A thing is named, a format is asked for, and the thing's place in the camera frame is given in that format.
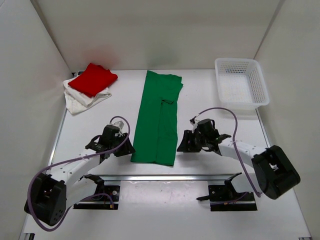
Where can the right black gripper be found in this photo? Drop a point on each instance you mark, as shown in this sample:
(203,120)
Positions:
(187,145)

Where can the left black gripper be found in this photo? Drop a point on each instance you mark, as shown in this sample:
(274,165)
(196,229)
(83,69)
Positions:
(128,148)

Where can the green t shirt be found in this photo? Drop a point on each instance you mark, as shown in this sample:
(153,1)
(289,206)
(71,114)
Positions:
(156,136)

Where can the white t shirt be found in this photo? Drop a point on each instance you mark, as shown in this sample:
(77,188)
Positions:
(77,102)

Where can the red t shirt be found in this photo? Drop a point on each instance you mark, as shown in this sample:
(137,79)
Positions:
(93,80)

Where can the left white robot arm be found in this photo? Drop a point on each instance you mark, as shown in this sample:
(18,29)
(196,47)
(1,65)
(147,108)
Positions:
(55,189)

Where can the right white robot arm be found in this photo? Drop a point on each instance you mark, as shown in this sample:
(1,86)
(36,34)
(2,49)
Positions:
(274,173)

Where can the white plastic basket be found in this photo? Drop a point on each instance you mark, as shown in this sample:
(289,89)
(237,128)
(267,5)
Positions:
(240,84)

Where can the aluminium rail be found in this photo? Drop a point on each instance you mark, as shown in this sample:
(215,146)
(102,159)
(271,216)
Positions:
(167,178)

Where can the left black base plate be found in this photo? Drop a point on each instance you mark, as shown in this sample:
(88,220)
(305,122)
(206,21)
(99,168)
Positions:
(102,202)

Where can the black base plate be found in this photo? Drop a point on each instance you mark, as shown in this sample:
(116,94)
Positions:
(222,199)
(102,202)

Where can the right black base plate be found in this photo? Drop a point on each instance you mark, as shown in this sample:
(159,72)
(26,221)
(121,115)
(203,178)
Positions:
(222,199)

